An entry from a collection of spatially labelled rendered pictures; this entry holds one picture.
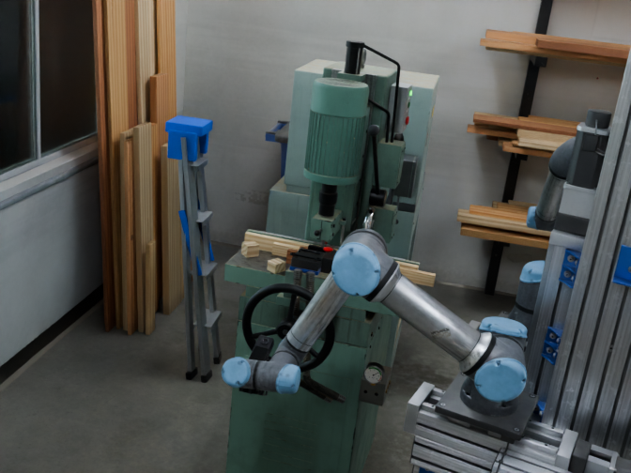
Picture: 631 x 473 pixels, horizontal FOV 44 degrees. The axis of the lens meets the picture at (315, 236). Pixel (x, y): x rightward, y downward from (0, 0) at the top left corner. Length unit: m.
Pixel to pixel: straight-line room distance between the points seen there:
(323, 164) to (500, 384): 0.92
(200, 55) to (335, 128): 2.67
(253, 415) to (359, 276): 1.06
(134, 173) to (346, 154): 1.55
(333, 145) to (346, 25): 2.39
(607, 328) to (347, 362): 0.84
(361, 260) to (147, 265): 2.18
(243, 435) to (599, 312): 1.31
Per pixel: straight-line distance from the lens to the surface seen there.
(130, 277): 3.88
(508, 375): 1.87
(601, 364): 2.16
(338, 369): 2.56
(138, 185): 3.75
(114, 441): 3.24
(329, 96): 2.37
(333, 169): 2.42
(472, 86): 4.70
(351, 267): 1.79
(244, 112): 4.93
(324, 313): 2.03
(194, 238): 3.36
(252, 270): 2.50
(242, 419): 2.76
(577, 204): 2.12
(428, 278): 2.54
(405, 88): 2.69
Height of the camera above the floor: 1.86
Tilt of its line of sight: 20 degrees down
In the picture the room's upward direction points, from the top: 6 degrees clockwise
